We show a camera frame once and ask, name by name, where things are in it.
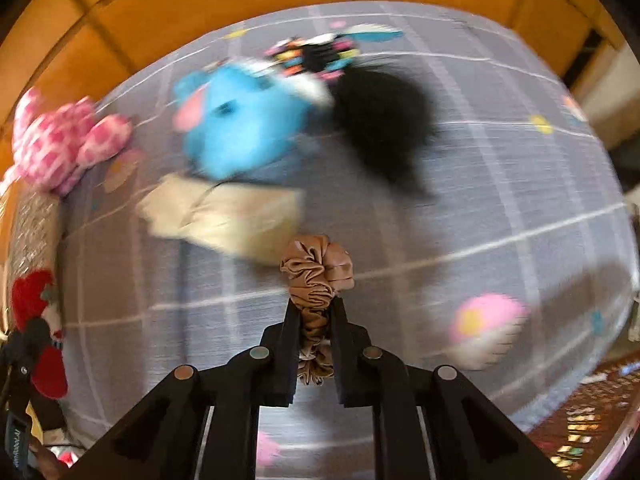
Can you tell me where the brown satin scrunchie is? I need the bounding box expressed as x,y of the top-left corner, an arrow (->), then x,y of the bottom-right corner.
280,235 -> 355,385

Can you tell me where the blue elephant plush toy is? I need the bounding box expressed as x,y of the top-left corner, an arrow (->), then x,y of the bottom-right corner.
172,56 -> 333,181

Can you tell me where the grey patterned bed sheet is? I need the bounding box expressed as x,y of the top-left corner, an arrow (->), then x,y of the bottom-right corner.
54,0 -> 639,480

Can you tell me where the red white plush toy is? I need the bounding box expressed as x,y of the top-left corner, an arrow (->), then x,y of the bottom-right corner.
11,268 -> 68,400

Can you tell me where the beige cloth pouch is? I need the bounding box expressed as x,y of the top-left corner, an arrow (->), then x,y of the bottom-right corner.
137,174 -> 305,266

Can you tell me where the silver ornate tissue box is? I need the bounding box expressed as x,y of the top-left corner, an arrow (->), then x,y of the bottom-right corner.
1,180 -> 62,338

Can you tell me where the pink white plush toy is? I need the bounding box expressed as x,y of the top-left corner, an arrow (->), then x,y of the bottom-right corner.
1,88 -> 132,197

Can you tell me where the black furry object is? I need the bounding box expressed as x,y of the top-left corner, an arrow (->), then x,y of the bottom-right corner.
331,64 -> 435,195

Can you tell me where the colourful beaded black item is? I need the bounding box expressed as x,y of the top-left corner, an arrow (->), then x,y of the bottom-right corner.
264,34 -> 360,81

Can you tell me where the wooden headboard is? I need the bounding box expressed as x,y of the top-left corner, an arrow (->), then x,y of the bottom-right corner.
1,0 -> 632,146

